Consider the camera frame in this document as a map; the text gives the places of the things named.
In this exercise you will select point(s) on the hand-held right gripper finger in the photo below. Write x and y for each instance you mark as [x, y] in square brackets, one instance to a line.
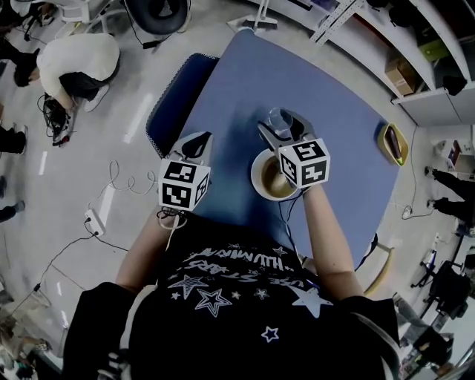
[306, 130]
[270, 136]

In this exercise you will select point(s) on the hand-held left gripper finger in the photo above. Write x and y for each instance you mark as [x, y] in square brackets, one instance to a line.
[209, 143]
[182, 144]

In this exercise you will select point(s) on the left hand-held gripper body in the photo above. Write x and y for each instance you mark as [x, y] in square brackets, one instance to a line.
[178, 185]

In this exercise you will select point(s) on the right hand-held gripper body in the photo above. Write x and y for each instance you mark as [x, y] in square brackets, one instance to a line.
[308, 167]

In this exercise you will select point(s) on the clear glass cup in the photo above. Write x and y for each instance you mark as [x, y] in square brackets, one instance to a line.
[278, 120]

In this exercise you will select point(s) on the tan ceramic bowl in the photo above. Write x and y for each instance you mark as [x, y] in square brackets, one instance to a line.
[272, 182]

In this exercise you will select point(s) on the white bowl with brown liquid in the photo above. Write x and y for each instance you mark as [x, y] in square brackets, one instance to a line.
[256, 178]

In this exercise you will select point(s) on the yellow tray with dark object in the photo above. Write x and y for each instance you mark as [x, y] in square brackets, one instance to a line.
[382, 143]

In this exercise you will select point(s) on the person's left forearm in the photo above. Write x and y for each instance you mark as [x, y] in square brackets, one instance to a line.
[141, 252]

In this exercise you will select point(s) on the person's right forearm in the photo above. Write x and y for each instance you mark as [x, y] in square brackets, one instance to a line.
[326, 237]

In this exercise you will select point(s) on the blue chair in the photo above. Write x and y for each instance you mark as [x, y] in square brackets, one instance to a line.
[174, 104]

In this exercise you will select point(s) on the blue tablecloth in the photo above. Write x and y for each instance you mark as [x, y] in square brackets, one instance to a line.
[278, 74]

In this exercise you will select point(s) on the white power strip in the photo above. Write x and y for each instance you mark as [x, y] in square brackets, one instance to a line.
[94, 222]

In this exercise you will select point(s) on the cardboard box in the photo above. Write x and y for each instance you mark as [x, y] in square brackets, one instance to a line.
[399, 76]

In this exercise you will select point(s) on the white stand base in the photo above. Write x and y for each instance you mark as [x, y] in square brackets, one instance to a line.
[256, 18]

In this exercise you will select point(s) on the beige wooden chair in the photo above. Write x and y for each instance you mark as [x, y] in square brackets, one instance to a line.
[384, 267]

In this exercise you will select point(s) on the dark grey office chair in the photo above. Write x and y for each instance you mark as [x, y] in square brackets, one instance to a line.
[159, 13]

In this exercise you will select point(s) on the black star print shirt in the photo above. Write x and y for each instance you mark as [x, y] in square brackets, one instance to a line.
[222, 326]

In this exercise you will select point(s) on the green paper bag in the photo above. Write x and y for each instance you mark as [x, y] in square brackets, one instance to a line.
[434, 50]

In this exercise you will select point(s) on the white metal shelving unit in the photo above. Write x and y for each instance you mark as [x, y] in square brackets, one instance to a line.
[451, 41]

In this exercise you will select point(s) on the white office chair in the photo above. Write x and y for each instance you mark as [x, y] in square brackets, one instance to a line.
[74, 13]

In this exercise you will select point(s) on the black office chair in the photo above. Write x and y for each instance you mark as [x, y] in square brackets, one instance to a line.
[449, 285]

